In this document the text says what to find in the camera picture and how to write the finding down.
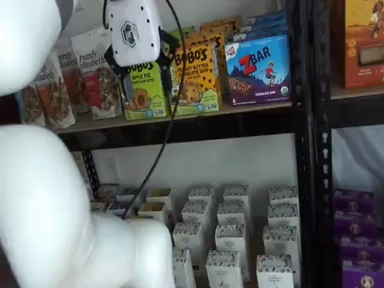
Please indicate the purple snack box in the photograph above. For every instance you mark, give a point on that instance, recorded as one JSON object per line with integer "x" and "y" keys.
{"x": 363, "y": 276}
{"x": 355, "y": 223}
{"x": 354, "y": 199}
{"x": 363, "y": 249}

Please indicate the small colourful snack box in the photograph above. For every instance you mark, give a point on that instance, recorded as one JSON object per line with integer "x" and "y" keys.
{"x": 107, "y": 191}
{"x": 151, "y": 210}
{"x": 159, "y": 196}
{"x": 127, "y": 194}

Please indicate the green Bobo's apple pie box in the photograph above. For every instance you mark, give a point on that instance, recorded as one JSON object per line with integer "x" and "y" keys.
{"x": 183, "y": 32}
{"x": 150, "y": 99}

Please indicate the brown particle board shelf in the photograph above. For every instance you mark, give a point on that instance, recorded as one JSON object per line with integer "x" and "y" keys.
{"x": 240, "y": 109}
{"x": 357, "y": 91}

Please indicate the granola bag orange label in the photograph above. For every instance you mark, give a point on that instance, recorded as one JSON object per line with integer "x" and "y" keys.
{"x": 57, "y": 102}

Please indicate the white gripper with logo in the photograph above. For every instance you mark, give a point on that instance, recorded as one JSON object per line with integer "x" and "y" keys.
{"x": 135, "y": 33}

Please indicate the white patterned carton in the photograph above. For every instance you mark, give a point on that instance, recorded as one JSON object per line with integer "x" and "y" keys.
{"x": 274, "y": 271}
{"x": 236, "y": 193}
{"x": 195, "y": 213}
{"x": 283, "y": 214}
{"x": 231, "y": 211}
{"x": 223, "y": 270}
{"x": 187, "y": 237}
{"x": 280, "y": 240}
{"x": 230, "y": 238}
{"x": 283, "y": 195}
{"x": 183, "y": 267}
{"x": 201, "y": 193}

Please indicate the blue Zbar chocolate chip box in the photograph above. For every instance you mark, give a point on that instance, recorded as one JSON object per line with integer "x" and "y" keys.
{"x": 261, "y": 33}
{"x": 267, "y": 16}
{"x": 264, "y": 24}
{"x": 258, "y": 72}

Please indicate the granola bag red label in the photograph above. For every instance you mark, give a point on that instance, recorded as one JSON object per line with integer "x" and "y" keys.
{"x": 102, "y": 78}

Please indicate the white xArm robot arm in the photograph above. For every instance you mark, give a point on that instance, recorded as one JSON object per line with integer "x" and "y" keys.
{"x": 45, "y": 210}

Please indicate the yellow Bobo's peanut butter box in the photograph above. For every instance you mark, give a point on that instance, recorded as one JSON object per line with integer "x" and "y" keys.
{"x": 207, "y": 40}
{"x": 216, "y": 29}
{"x": 231, "y": 21}
{"x": 195, "y": 87}

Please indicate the black metal shelf rack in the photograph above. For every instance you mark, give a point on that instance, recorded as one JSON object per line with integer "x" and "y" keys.
{"x": 210, "y": 129}
{"x": 324, "y": 180}

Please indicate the large orange cereal box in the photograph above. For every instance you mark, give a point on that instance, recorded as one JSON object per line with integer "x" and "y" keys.
{"x": 363, "y": 36}

